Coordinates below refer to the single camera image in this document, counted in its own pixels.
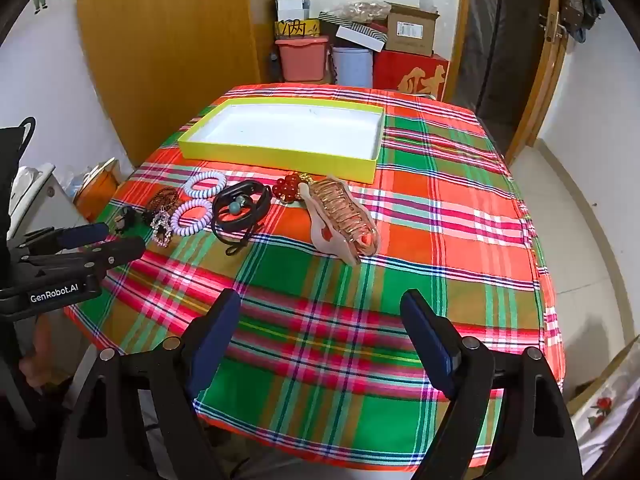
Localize brass door handle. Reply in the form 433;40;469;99
538;11;569;44

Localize white striped-edge box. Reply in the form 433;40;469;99
335;24;389;53

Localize hanging bags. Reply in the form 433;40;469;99
560;0;607;44

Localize rhinestone hair clip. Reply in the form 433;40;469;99
149;210;174;248

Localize plaid tablecloth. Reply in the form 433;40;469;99
64;82;567;472

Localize red gift box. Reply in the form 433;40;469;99
372;50;450;104

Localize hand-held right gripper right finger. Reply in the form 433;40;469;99
400;288;585;480

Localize person's left hand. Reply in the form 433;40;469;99
19;316;55;388

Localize dark doorway curtain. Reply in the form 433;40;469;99
451;0;552;142

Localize floral cloth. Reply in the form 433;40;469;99
570;357;640;457

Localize small black hair clip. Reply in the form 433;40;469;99
111;205;144;234

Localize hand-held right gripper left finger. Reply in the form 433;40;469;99
56;287;242;480

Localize wooden wardrobe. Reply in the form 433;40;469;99
75;0;282;167

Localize orange container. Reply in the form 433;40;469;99
74;159;122;222

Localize small white carton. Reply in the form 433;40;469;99
277;0;311;24

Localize white spiral hair tie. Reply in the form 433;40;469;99
183;171;226;201

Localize black cord turquoise bead bracelet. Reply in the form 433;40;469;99
212;195;262;256

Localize wooden door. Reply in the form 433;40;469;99
504;0;577;164

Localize black wristband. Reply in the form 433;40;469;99
212;179;274;234

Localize white appliance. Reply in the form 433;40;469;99
9;162;87;242

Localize open cardboard box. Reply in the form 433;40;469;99
383;2;441;58

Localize pink plastic bin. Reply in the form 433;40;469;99
274;35;331;83

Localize clear bag of snacks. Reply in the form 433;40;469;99
333;1;392;24

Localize red bead bracelet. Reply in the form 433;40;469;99
272;174;303;205

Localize large translucent hair claw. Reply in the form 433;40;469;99
298;174;382;266

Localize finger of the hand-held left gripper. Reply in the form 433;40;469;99
15;222;110;257
10;237;147;288

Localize yellow printed tin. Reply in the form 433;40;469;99
273;18;321;40

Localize pale blue bucket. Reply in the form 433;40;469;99
331;46;375;89

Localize yellow-green shallow box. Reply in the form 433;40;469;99
178;98;386;184

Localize brown bead necklace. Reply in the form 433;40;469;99
145;187;184;217

